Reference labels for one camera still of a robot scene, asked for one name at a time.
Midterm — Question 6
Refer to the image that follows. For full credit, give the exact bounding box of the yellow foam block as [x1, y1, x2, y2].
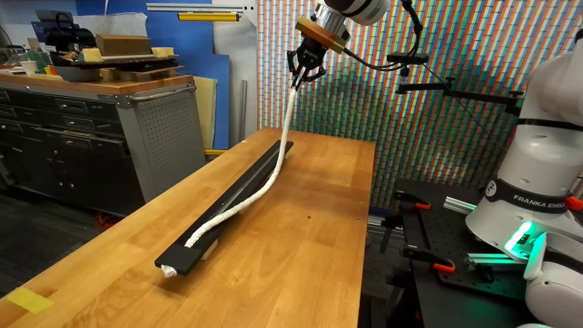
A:
[80, 48, 104, 64]
[151, 46, 178, 61]

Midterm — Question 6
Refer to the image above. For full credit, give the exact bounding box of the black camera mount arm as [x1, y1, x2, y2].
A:
[393, 63, 525, 117]

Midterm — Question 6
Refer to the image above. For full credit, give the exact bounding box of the blue board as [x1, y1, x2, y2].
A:
[75, 0, 233, 152]

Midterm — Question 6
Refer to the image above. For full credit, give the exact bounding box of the yellow tape patch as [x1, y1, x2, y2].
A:
[3, 287, 56, 316]

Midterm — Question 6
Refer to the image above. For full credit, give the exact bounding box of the white hanging rail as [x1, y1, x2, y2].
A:
[144, 3, 257, 15]

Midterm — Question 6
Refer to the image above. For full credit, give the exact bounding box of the wooden box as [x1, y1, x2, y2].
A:
[95, 34, 153, 59]

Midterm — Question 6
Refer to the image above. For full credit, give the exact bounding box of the black machine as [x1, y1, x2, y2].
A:
[33, 8, 98, 54]

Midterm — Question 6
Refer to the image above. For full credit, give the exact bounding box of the small wooden support block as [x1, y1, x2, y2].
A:
[198, 234, 222, 261]

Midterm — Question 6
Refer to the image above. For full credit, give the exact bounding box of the black orange bar clamp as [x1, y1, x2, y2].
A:
[565, 194, 583, 216]
[379, 188, 433, 254]
[399, 243, 459, 289]

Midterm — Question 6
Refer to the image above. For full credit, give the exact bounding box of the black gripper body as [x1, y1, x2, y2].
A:
[297, 39, 330, 72]

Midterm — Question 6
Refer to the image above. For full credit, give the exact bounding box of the grey perforated metal cabinet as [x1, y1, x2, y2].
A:
[0, 72, 208, 219]

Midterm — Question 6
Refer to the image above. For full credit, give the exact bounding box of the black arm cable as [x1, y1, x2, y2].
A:
[339, 0, 424, 74]

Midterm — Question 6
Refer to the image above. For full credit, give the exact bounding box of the black camera on stand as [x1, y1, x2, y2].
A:
[386, 52, 430, 66]

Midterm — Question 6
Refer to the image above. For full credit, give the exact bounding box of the grey metal pole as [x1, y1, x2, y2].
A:
[237, 79, 249, 145]

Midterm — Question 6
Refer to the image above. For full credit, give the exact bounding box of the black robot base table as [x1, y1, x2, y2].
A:
[388, 177, 535, 328]

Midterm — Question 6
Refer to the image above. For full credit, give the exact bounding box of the yellow hanging bar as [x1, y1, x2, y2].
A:
[177, 12, 242, 24]

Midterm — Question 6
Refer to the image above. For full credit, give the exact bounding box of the cream foam panel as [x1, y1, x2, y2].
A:
[191, 75, 218, 152]

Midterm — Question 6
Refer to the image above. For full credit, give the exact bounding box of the long black slotted rail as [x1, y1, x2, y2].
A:
[153, 139, 295, 280]

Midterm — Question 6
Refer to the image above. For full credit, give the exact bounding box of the white braided rope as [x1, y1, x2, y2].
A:
[160, 81, 302, 281]

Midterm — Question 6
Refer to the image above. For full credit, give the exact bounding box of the aluminium profile bar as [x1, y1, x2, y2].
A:
[443, 196, 481, 216]
[464, 252, 525, 270]

